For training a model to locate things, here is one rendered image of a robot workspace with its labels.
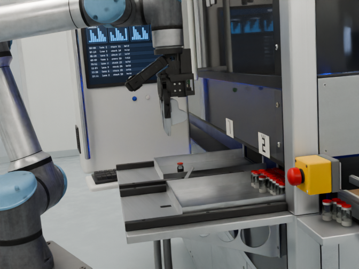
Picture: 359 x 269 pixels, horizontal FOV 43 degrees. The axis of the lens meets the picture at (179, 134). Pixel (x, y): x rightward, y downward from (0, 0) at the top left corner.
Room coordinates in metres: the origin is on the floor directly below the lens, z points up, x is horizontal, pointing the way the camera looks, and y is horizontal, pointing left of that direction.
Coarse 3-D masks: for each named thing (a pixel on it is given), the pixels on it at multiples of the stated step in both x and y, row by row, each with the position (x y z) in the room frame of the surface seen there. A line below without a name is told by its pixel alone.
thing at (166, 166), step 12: (168, 156) 1.65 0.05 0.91; (180, 156) 1.66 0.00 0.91; (192, 156) 1.67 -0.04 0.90; (204, 156) 1.67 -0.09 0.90; (216, 156) 1.68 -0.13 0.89; (228, 156) 1.69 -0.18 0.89; (240, 156) 1.70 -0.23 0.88; (156, 168) 1.58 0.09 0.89; (168, 168) 1.60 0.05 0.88; (204, 168) 1.56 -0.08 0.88; (216, 168) 1.42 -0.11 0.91; (228, 168) 1.43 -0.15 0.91; (240, 168) 1.43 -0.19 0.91; (252, 168) 1.44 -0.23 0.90; (264, 168) 1.44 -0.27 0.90
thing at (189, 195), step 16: (208, 176) 1.33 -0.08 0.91; (224, 176) 1.34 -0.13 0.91; (240, 176) 1.35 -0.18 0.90; (176, 192) 1.29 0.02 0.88; (192, 192) 1.28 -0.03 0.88; (208, 192) 1.27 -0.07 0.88; (224, 192) 1.26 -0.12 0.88; (240, 192) 1.25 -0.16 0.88; (256, 192) 1.24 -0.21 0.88; (176, 208) 1.14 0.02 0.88; (192, 208) 1.06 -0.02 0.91; (208, 208) 1.07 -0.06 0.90; (224, 208) 1.07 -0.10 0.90
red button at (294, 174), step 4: (292, 168) 0.97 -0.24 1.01; (296, 168) 0.97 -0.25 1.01; (288, 172) 0.97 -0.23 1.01; (292, 172) 0.96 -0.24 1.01; (296, 172) 0.96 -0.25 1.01; (300, 172) 0.96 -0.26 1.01; (288, 176) 0.97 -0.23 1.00; (292, 176) 0.96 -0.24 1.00; (296, 176) 0.96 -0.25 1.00; (300, 176) 0.96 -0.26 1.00; (288, 180) 0.97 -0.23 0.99; (292, 180) 0.96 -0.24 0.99; (296, 180) 0.95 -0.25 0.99; (300, 180) 0.96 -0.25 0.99; (292, 184) 0.96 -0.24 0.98; (296, 184) 0.96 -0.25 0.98
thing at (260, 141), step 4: (260, 136) 1.25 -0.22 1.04; (264, 136) 1.21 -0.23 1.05; (268, 136) 1.19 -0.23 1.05; (260, 140) 1.25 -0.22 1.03; (268, 140) 1.19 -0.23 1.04; (260, 144) 1.25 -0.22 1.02; (268, 144) 1.19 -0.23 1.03; (260, 148) 1.25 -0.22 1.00; (264, 148) 1.22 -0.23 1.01; (268, 148) 1.19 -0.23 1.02; (260, 152) 1.25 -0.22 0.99; (268, 152) 1.19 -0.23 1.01; (268, 156) 1.19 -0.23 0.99
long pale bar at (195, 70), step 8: (192, 0) 1.79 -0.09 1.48; (192, 8) 1.79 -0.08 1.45; (192, 16) 1.79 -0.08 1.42; (192, 24) 1.79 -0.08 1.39; (192, 32) 1.79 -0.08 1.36; (192, 40) 1.79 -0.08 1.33; (192, 48) 1.79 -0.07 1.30; (192, 56) 1.79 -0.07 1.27; (192, 64) 1.79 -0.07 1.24; (192, 72) 1.79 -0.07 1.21
